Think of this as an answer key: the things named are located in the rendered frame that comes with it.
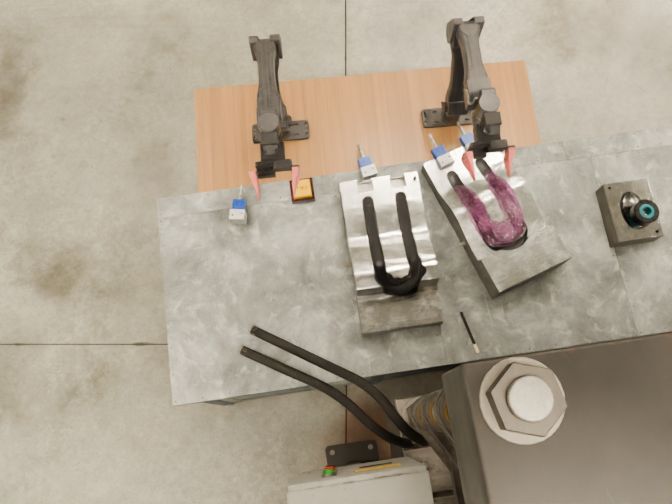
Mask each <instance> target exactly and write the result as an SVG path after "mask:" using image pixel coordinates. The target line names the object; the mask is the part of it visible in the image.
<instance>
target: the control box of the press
mask: <svg viewBox="0 0 672 504"><path fill-rule="evenodd" d="M325 452H326V459H327V466H326V467H325V469H322V470H315V471H306V472H302V473H300V474H299V475H298V476H297V477H296V478H295V479H294V480H293V481H292V482H291V484H290V485H289V486H288V492H287V493H286V496H287V504H434V499H433V494H432V488H431V482H430V476H429V472H428V471H427V470H426V468H428V464H427V463H424V462H423V463H420V462H418V461H416V459H415V458H414V457H411V458H410V457H400V458H394V459H387V460H380V461H379V456H378V449H377V443H376V441H375V440H366V441H359V442H353V443H346V444H339V445H333V446H328V447H327V448H326V450H325Z"/></svg>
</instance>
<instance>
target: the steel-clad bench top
mask: <svg viewBox="0 0 672 504"><path fill-rule="evenodd" d="M429 161H432V160H426V161H419V162H412V163H405V164H398V165H391V166H384V167H377V168H376V170H377V172H378V174H377V177H382V176H390V177H393V176H400V175H403V173H410V172H417V174H418V179H419V184H420V190H421V195H422V201H423V206H424V212H425V218H426V223H427V228H428V233H429V236H430V240H431V243H432V246H433V250H434V253H435V257H436V261H437V265H438V271H439V276H440V278H439V281H438V284H437V286H438V292H439V298H440V303H441V308H442V313H443V319H444V322H443V323H442V324H441V325H435V326H428V327H422V328H415V329H408V330H401V331H395V332H388V333H381V334H374V335H368V336H362V333H361V327H360V320H359V314H358V307H357V301H356V295H355V288H354V282H353V276H352V269H351V267H350V268H349V267H345V264H349V263H350V256H349V250H348V244H347V237H346V231H345V224H344V218H343V212H342V205H341V199H340V193H339V183H340V182H347V181H354V180H357V182H358V181H362V178H361V175H360V170H356V171H349V172H342V173H335V174H328V175H321V176H314V177H312V180H313V186H314V193H315V201H311V202H304V203H297V204H292V199H291V192H290V184H289V181H290V180H286V181H279V182H272V183H265V184H259V191H260V200H258V197H257V193H256V189H255V187H254V185H251V186H244V187H243V192H242V199H245V200H246V202H247V204H246V213H247V222H246V224H232V223H231V222H230V220H229V214H230V209H232V203H233V199H238V196H239V187H237V188H230V189H223V190H216V191H209V192H202V193H195V194H188V195H181V196H174V197H167V198H160V199H156V201H157V213H158V226H159V239H160V252H161V264H162V277H163V290H164V302H165V315H166V328H167V341H168V353H169V366H170V379H171V392H172V404H173V406H177V405H183V404H190V403H197V402H204V401H210V400H217V399H224V398H230V397H237V396H244V395H250V394H257V393H264V392H270V391H277V390H284V389H290V388H297V387H304V386H309V385H306V384H304V383H302V382H300V381H298V380H295V379H293V378H291V377H289V376H287V375H284V374H282V373H280V372H278V371H275V370H273V369H271V368H269V367H267V366H264V365H262V364H260V363H258V362H256V361H253V360H251V359H249V358H247V357H245V356H242V355H240V354H238V353H237V350H238V348H239V346H240V345H243V346H246V347H248V348H250V349H252V350H255V351H257V352H259V353H261V354H264V355H266V356H268V357H270V358H272V359H275V360H277V361H279V362H281V363H284V364H286V365H288V366H290V367H293V368H295V369H297V370H299V371H302V372H304V373H306V374H308V375H311V376H313V377H315V378H317V379H319V380H321V381H324V382H326V383H330V382H337V381H344V380H345V379H343V378H341V377H339V376H336V375H334V374H332V373H330V372H328V371H326V370H324V369H322V368H320V367H318V366H316V365H314V364H312V363H309V362H307V361H305V360H303V359H301V358H299V357H297V356H295V355H293V354H291V353H289V352H287V351H285V350H282V349H280V348H278V347H276V346H274V345H272V344H270V343H268V342H266V341H264V340H262V339H260V338H258V337H256V336H253V335H251V334H249V333H248V328H249V326H250V325H254V326H256V327H259V328H261V329H263V330H265V331H267V332H269V333H271V334H273V335H275V336H278V337H280V338H282V339H284V340H286V341H288V342H290V343H292V344H294V345H296V346H299V347H301V348H303V349H305V350H307V351H309V352H311V353H313V354H315V355H318V356H320V357H322V358H324V359H326V360H328V361H330V362H332V363H334V364H336V365H339V366H341V367H343V368H345V369H347V370H349V371H351V372H353V373H355V374H357V375H359V376H361V377H363V378H364V377H370V376H377V375H384V374H390V373H397V372H404V371H411V370H417V369H424V368H431V367H437V366H444V365H451V364H457V363H464V362H471V361H477V360H484V359H491V358H497V357H504V356H511V355H517V354H524V353H531V352H537V351H544V350H551V349H557V348H564V347H571V346H577V345H584V344H591V343H597V342H604V341H611V340H617V339H624V338H631V337H637V336H644V335H651V334H658V333H664V332H671V331H672V126H665V127H658V128H651V129H644V130H637V131H630V132H623V133H616V134H609V135H602V136H595V137H588V138H581V139H574V140H567V141H560V142H553V143H546V144H539V145H532V146H524V147H517V148H516V151H515V155H514V158H513V161H512V167H513V168H514V169H515V170H516V171H517V172H518V173H519V174H520V175H521V177H522V178H523V179H524V181H525V182H526V184H527V186H528V188H529V190H530V192H531V194H532V196H533V198H534V200H535V203H536V205H537V207H538V209H539V211H540V213H541V215H542V217H543V219H544V220H545V222H546V224H547V226H548V227H549V226H552V225H553V226H554V228H555V230H556V231H557V233H558V235H559V236H560V238H561V240H562V241H563V243H564V245H565V246H566V248H567V250H568V251H569V253H570V255H571V256H572V258H570V259H569V260H568V261H566V262H565V263H564V264H562V265H561V266H559V267H557V268H555V269H553V270H551V271H549V272H547V273H545V274H543V275H541V276H539V277H537V278H534V279H532V280H530V281H528V282H526V283H524V284H522V285H520V286H518V287H516V288H514V289H512V290H510V291H508V292H506V293H504V294H502V295H499V296H497V297H495V298H493V299H492V298H491V297H490V295H489V293H488V291H487V289H486V288H485V286H484V284H483V282H482V280H481V278H480V277H479V275H478V273H477V271H476V269H475V268H474V266H473V264H472V262H471V260H470V258H469V257H468V255H467V253H466V251H465V249H464V247H463V246H461V247H460V246H459V243H461V242H460V240H459V238H458V237H457V235H456V233H455V231H454V229H453V227H452V226H451V224H450V222H449V220H448V218H447V217H446V215H445V213H444V211H443V209H442V207H441V206H440V204H439V202H438V200H437V198H436V197H435V195H434V193H433V191H432V189H431V187H430V186H429V184H428V182H427V180H426V178H425V177H424V175H423V173H422V171H421V170H422V166H423V164H425V163H427V162H429ZM543 163H544V164H543ZM536 164H537V165H536ZM529 165H530V166H529ZM522 166H523V167H522ZM515 167H516V168H515ZM329 175H330V176H329ZM645 178H647V179H648V183H649V186H650V190H651V193H652V196H653V200H654V203H656V204H657V206H658V208H659V211H660V214H659V221H660V224H661V228H662V231H663V235H664V236H662V237H660V238H659V239H657V240H655V241H653V242H646V243H639V244H632V245H625V246H619V247H612V248H610V246H609V242H608V238H607V234H606V231H605V227H604V223H603V219H602V215H601V212H600V208H599V204H598V200H597V197H596V193H595V192H596V191H597V190H598V189H599V188H600V187H601V186H602V185H603V184H610V183H617V182H624V181H631V180H638V179H645ZM424 180H425V181H424ZM330 182H331V183H330ZM331 188H332V189H331ZM460 312H463V314H464V317H465V319H466V321H467V324H468V326H469V328H470V331H471V333H472V335H473V338H474V340H475V343H476V345H477V347H478V349H479V352H478V353H476V351H475V348H474V346H473V343H472V341H471V339H470V336H469V334H468V332H467V329H466V327H465V325H464V322H463V320H462V318H461V315H460ZM440 328H441V329H440ZM441 333H442V334H441ZM443 344H444V345H443ZM444 349H445V350H444Z"/></svg>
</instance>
